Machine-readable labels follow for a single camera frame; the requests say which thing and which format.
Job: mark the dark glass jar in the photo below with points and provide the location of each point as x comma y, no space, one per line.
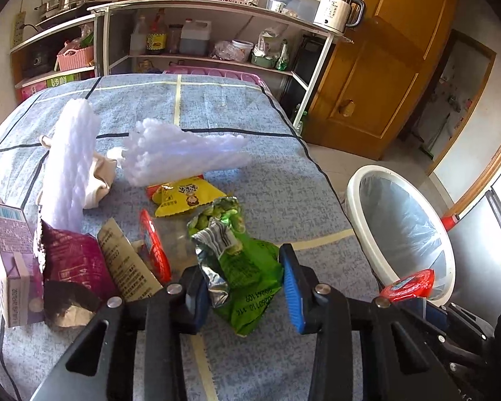
174,39

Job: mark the green snack bag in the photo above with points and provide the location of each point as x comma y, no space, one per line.
250,271

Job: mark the pink printed box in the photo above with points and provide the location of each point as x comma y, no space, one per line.
32,91

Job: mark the white metal frame shelf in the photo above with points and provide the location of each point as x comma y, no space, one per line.
217,5

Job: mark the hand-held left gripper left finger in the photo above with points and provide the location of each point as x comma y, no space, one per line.
198,300

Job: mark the green printed box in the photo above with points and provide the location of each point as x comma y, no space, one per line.
63,80

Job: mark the brown sauce bottle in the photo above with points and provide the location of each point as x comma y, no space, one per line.
156,35

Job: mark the pink woven basket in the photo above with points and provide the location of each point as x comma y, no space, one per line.
75,59

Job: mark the white plastic jug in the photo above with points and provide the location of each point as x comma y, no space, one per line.
195,37

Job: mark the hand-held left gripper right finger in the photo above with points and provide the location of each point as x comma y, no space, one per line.
294,296

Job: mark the green small basket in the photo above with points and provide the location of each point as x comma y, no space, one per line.
263,61

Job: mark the yellowed power strip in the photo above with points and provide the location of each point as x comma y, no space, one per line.
17,29

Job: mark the black kitchen appliance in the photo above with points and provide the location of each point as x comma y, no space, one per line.
37,64

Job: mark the yellow snack packet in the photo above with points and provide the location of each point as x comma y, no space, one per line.
188,196

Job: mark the black induction cooker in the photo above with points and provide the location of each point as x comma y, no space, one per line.
67,17

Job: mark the wooden wardrobe door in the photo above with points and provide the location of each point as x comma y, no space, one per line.
380,71

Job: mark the clear cup with red lid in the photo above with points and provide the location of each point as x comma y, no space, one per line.
154,242

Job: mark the green spray bottle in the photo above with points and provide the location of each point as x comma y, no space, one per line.
282,58

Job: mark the white foam net roll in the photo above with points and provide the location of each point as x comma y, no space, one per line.
71,167

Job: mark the purple drink carton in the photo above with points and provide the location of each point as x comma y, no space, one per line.
12,250

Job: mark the white crinkled bag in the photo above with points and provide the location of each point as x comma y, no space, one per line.
270,39

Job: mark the white round tub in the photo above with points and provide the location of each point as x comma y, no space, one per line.
243,50

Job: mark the beige wrapper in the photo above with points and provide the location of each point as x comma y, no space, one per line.
100,179

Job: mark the green floor bottle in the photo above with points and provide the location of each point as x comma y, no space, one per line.
301,123

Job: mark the clear bin liner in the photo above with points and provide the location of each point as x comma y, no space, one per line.
401,225

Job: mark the low white frame shelf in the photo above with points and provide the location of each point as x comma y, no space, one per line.
54,35

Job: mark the clear storage box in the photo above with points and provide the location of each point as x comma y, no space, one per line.
296,0

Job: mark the red plastic object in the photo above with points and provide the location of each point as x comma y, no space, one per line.
450,221

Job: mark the knotted plastic bag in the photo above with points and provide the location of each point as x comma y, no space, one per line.
222,51

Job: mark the white electric kettle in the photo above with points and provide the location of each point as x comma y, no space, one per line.
334,10

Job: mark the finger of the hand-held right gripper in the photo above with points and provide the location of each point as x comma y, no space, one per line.
463,318

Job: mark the white plastic trash bin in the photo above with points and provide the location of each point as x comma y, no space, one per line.
359,217

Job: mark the beige paper packet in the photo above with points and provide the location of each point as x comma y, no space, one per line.
125,263

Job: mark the maroon snack bag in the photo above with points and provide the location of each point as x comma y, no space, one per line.
75,259

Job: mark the white foam net sheet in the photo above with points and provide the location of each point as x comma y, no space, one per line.
171,150

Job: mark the red snack packet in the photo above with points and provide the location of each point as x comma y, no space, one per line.
409,286

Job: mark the clear oil bottle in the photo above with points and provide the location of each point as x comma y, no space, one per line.
138,37

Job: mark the orange snack packet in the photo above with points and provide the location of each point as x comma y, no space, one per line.
152,192

